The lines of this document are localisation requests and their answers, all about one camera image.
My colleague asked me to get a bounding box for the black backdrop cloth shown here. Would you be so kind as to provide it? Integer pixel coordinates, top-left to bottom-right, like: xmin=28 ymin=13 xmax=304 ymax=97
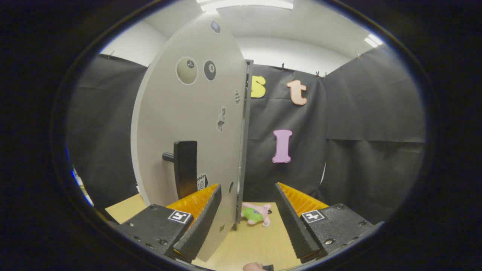
xmin=66 ymin=45 xmax=426 ymax=222

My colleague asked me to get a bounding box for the black door handle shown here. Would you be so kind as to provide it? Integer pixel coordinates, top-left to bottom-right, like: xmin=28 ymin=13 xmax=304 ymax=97
xmin=162 ymin=140 xmax=198 ymax=200

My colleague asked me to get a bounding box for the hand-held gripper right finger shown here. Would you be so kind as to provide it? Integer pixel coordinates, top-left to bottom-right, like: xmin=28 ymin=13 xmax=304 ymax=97
xmin=275 ymin=182 xmax=384 ymax=263

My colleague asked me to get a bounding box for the long ceiling light panel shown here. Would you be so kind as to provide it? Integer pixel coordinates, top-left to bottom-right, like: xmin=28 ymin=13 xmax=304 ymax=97
xmin=196 ymin=0 xmax=294 ymax=12

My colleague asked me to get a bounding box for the pink and green plush toy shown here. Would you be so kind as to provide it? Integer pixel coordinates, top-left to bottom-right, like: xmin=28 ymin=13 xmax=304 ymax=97
xmin=241 ymin=202 xmax=272 ymax=227

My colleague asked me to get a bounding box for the small ceiling light panel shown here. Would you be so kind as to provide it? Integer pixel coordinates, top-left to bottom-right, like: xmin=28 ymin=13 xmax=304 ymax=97
xmin=363 ymin=34 xmax=383 ymax=48

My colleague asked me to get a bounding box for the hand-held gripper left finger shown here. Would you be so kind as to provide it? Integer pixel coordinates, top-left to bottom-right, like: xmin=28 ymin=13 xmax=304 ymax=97
xmin=113 ymin=183 xmax=223 ymax=263

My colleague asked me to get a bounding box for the dark grey shoe cabinet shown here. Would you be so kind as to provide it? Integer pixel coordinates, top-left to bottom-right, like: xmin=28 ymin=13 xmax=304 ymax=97
xmin=235 ymin=59 xmax=254 ymax=231

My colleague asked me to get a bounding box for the light grey shoe cabinet door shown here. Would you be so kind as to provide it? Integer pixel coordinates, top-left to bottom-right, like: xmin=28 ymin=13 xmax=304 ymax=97
xmin=131 ymin=11 xmax=249 ymax=263

